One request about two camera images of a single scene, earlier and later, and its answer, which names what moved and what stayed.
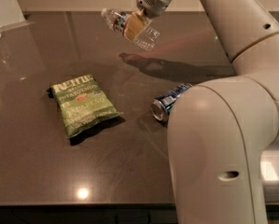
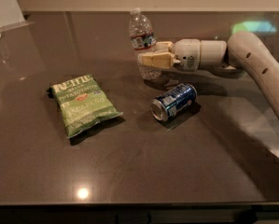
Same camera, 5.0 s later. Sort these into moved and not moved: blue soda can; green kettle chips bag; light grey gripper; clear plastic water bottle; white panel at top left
Moved: clear plastic water bottle; light grey gripper
Not moved: white panel at top left; blue soda can; green kettle chips bag
